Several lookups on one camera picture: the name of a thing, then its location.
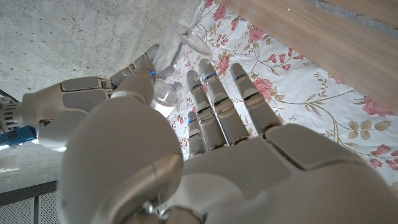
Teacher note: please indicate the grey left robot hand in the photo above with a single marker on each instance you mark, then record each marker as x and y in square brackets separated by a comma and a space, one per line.
[248, 174]

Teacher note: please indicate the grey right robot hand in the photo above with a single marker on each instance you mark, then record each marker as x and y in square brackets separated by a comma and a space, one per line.
[77, 99]

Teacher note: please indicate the clear white-capped medicine bottle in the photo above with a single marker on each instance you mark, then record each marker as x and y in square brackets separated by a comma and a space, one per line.
[168, 90]

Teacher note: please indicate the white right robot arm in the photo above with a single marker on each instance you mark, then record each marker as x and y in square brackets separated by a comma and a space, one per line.
[12, 137]

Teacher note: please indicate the floral backdrop cloth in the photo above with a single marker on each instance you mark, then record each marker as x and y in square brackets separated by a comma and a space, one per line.
[295, 93]

